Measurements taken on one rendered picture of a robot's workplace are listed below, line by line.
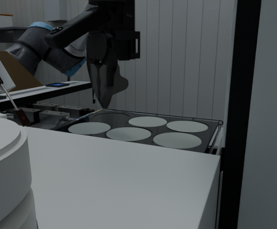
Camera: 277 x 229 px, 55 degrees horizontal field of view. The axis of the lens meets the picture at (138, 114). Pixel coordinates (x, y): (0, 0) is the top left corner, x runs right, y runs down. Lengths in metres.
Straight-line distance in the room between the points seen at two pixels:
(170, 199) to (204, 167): 0.07
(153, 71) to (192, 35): 0.73
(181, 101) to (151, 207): 3.29
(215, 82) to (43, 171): 3.04
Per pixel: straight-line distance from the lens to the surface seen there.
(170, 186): 0.25
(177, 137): 0.58
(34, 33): 1.19
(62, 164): 0.30
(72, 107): 0.83
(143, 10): 3.80
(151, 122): 0.68
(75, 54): 1.14
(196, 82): 3.36
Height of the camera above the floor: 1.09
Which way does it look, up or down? 14 degrees down
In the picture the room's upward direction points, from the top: straight up
